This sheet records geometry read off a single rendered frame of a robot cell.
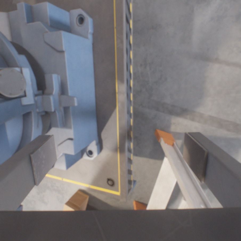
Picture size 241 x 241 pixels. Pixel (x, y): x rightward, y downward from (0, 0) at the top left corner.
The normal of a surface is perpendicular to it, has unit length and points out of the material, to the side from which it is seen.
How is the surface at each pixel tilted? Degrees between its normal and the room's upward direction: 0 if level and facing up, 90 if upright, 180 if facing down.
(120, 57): 0
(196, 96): 0
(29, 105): 90
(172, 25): 0
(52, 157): 112
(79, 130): 90
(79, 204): 90
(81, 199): 90
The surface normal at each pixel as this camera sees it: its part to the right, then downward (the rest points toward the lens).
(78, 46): 0.93, 0.08
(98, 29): -0.37, 0.26
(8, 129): 0.90, 0.35
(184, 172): 0.20, -0.90
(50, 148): 1.00, -0.02
